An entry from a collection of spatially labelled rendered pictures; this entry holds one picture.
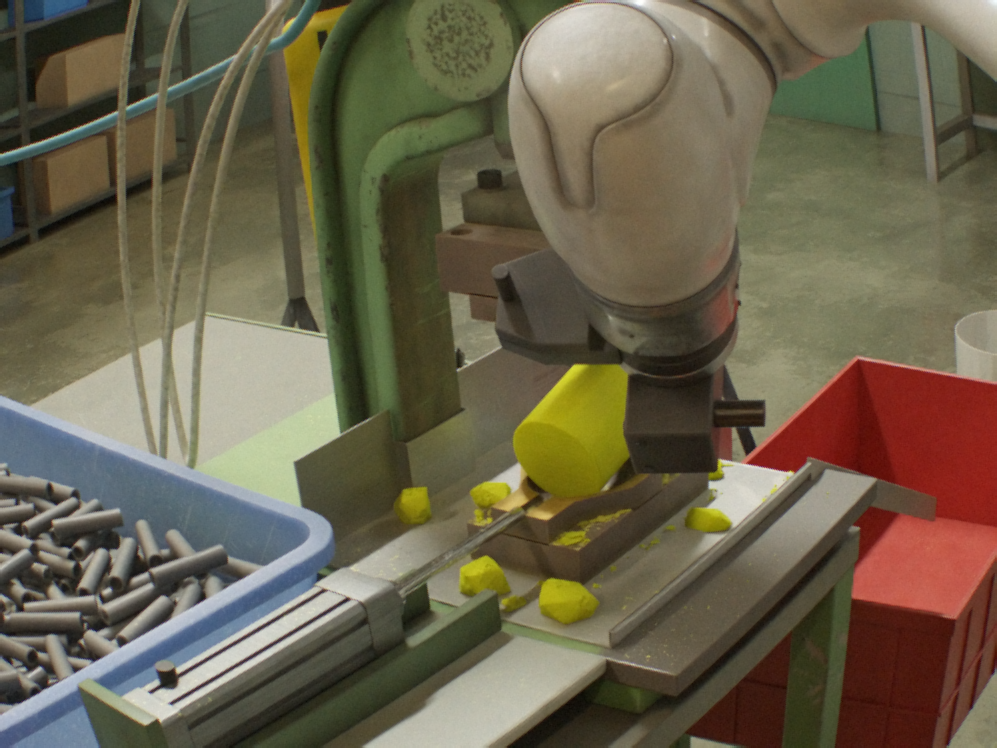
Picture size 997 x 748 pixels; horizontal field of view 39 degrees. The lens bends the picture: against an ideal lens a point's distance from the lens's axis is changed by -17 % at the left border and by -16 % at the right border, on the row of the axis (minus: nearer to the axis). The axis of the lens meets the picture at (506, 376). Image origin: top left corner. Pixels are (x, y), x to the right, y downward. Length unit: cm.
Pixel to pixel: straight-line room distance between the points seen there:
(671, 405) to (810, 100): 619
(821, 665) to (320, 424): 48
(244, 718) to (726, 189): 39
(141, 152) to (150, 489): 578
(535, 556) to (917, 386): 106
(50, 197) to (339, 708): 579
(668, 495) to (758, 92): 44
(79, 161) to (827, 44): 604
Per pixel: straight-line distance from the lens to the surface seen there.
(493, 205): 102
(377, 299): 114
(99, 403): 163
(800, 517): 113
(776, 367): 411
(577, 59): 68
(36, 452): 136
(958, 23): 68
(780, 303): 458
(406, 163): 110
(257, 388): 159
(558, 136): 69
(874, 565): 199
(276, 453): 132
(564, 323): 86
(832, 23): 77
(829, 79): 696
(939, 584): 194
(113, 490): 126
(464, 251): 101
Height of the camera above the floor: 151
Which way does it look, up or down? 21 degrees down
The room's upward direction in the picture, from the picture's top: 6 degrees counter-clockwise
